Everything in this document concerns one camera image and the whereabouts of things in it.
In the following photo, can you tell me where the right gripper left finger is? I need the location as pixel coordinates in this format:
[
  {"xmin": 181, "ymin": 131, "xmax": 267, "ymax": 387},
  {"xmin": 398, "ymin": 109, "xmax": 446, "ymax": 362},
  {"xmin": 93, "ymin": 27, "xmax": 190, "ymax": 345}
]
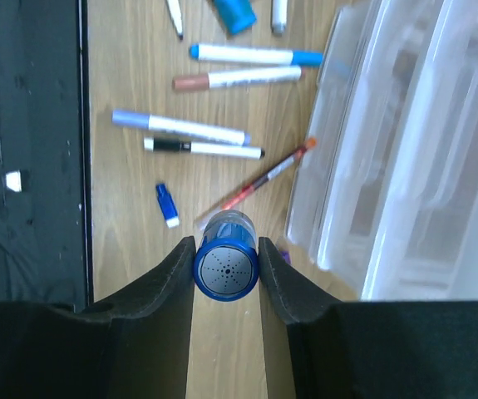
[{"xmin": 84, "ymin": 237, "xmax": 195, "ymax": 398}]

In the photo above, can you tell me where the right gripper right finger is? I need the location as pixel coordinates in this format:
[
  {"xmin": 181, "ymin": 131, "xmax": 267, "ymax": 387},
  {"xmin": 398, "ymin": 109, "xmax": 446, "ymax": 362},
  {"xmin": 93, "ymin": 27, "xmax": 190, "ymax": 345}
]
[{"xmin": 259, "ymin": 237, "xmax": 337, "ymax": 398}]

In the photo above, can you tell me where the purple black highlighter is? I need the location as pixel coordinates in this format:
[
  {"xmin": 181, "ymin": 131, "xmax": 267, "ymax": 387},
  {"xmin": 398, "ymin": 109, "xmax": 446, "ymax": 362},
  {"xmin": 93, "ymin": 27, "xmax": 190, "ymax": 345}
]
[{"xmin": 277, "ymin": 246, "xmax": 292, "ymax": 265}]

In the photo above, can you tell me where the blue lid small jar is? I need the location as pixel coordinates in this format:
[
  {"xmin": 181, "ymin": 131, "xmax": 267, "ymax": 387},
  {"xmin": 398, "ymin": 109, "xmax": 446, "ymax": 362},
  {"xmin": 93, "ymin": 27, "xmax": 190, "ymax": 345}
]
[{"xmin": 193, "ymin": 209, "xmax": 259, "ymax": 302}]

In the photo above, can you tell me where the small blue cap piece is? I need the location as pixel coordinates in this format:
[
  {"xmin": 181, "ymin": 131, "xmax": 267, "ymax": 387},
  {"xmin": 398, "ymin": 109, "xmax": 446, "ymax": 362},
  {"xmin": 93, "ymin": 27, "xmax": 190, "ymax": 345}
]
[{"xmin": 155, "ymin": 183, "xmax": 180, "ymax": 229}]

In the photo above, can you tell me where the white drawer organizer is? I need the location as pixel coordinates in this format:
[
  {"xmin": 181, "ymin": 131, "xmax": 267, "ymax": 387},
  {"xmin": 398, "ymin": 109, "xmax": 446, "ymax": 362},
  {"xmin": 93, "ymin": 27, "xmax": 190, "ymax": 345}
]
[{"xmin": 286, "ymin": 0, "xmax": 478, "ymax": 301}]

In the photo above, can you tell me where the red clear pen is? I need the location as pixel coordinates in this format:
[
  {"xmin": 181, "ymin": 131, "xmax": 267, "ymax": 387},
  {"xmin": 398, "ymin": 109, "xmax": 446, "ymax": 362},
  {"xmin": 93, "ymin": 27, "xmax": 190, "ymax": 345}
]
[{"xmin": 195, "ymin": 137, "xmax": 317, "ymax": 230}]

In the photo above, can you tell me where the lavender cap white marker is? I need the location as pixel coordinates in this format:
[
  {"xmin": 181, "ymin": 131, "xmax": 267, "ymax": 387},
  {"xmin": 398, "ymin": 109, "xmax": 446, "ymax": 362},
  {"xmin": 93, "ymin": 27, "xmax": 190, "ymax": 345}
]
[{"xmin": 111, "ymin": 110, "xmax": 251, "ymax": 145}]

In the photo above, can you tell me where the black white thin marker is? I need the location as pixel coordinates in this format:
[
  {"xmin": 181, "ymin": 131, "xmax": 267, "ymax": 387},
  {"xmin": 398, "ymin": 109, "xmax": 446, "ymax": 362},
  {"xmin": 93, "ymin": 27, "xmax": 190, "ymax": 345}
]
[{"xmin": 143, "ymin": 137, "xmax": 265, "ymax": 160}]

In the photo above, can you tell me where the brown cap white marker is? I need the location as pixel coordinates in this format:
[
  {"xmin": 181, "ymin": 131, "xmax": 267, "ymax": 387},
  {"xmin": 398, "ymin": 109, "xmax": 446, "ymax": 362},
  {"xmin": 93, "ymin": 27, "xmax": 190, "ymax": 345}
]
[{"xmin": 172, "ymin": 66, "xmax": 304, "ymax": 92}]

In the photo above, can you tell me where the blue cap white marker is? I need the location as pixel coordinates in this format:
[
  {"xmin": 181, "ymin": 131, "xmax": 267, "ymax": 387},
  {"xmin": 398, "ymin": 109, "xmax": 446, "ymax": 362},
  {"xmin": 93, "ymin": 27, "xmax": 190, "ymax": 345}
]
[{"xmin": 189, "ymin": 43, "xmax": 323, "ymax": 67}]

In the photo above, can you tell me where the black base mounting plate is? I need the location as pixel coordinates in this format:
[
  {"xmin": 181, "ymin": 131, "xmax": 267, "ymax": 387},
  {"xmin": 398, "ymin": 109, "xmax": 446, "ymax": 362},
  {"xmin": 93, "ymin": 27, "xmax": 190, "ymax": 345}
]
[{"xmin": 0, "ymin": 1, "xmax": 93, "ymax": 312}]

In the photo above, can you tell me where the grey cap white marker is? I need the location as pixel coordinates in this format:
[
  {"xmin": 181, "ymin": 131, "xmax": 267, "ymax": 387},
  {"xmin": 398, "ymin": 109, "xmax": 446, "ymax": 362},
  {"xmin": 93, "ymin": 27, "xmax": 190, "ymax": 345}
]
[{"xmin": 271, "ymin": 0, "xmax": 288, "ymax": 36}]

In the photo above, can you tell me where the black teal highlighter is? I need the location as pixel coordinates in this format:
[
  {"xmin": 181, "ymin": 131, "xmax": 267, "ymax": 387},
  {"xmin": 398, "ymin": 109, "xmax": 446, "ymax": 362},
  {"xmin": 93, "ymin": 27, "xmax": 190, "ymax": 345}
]
[{"xmin": 212, "ymin": 0, "xmax": 257, "ymax": 36}]

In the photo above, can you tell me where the small white black-tip pen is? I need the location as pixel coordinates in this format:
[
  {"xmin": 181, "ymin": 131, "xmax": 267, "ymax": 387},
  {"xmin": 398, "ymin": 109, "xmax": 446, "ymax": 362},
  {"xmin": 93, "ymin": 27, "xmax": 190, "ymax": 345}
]
[{"xmin": 166, "ymin": 0, "xmax": 184, "ymax": 41}]

